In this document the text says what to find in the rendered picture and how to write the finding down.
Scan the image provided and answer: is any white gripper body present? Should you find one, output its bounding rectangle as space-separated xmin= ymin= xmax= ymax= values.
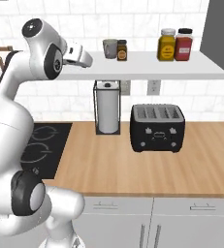
xmin=63 ymin=47 xmax=94 ymax=69

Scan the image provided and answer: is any grey mug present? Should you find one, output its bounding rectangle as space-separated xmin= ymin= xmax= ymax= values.
xmin=102 ymin=38 xmax=119 ymax=60

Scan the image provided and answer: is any small brown spice jar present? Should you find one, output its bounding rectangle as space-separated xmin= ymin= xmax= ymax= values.
xmin=116 ymin=39 xmax=129 ymax=62

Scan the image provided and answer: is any white paper towel roll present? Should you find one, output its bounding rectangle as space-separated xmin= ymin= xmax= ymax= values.
xmin=96 ymin=81 xmax=120 ymax=135

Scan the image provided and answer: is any yellow jar with white lid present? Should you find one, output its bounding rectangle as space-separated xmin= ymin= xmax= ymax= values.
xmin=156 ymin=28 xmax=176 ymax=62

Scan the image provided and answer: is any black hob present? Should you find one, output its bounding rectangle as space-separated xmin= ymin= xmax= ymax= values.
xmin=19 ymin=122 xmax=74 ymax=180

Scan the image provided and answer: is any red jar with black lid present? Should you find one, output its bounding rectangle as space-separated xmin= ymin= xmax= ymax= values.
xmin=174 ymin=28 xmax=194 ymax=62

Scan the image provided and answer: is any black four-slot toaster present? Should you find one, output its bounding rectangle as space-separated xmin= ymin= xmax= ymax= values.
xmin=129 ymin=103 xmax=186 ymax=154

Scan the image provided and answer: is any grey drawer front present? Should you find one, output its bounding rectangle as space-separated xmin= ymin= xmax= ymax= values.
xmin=152 ymin=197 xmax=224 ymax=217
xmin=80 ymin=196 xmax=154 ymax=216

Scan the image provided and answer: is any white wall outlet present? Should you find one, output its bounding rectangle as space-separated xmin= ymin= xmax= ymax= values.
xmin=146 ymin=79 xmax=162 ymax=97
xmin=119 ymin=79 xmax=132 ymax=97

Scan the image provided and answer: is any black wire towel holder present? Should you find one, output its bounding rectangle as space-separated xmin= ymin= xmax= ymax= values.
xmin=92 ymin=79 xmax=122 ymax=137

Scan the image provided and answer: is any white wall shelf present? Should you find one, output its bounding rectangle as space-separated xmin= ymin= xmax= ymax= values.
xmin=56 ymin=50 xmax=224 ymax=82

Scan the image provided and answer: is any dark grey wall cupboard door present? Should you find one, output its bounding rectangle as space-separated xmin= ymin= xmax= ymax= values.
xmin=199 ymin=0 xmax=224 ymax=83

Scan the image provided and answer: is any silver drawer handle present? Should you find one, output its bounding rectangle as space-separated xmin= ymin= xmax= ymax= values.
xmin=92 ymin=201 xmax=119 ymax=210
xmin=189 ymin=202 xmax=217 ymax=212

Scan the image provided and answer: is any silver cupboard door handle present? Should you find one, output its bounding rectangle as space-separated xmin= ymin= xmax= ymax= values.
xmin=139 ymin=224 xmax=147 ymax=248
xmin=153 ymin=224 xmax=162 ymax=248

